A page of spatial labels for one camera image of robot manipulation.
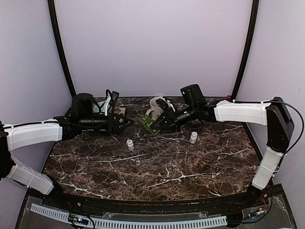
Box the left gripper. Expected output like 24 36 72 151
80 111 134 133

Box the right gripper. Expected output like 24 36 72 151
151 104 197 133

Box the green weekly pill organizer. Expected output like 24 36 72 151
139 114 160 136

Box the white pill bottle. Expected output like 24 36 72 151
190 131 198 144
126 139 134 151

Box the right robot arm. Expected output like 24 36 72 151
150 84 295 207

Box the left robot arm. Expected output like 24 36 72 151
0 90 134 208

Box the floral square plate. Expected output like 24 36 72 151
113 107 126 115

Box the cream ceramic mug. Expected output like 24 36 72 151
145 96 167 121

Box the teal bowl on plate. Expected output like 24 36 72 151
93 102 105 114

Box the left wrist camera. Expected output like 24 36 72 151
103 89 120 116

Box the white slotted cable duct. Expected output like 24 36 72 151
30 204 228 229

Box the black front rail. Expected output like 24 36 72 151
42 189 272 215

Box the left black frame post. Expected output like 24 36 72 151
47 0 76 97

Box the black frame post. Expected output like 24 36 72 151
47 0 76 97
231 0 260 99

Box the right black frame post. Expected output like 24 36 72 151
231 0 260 99

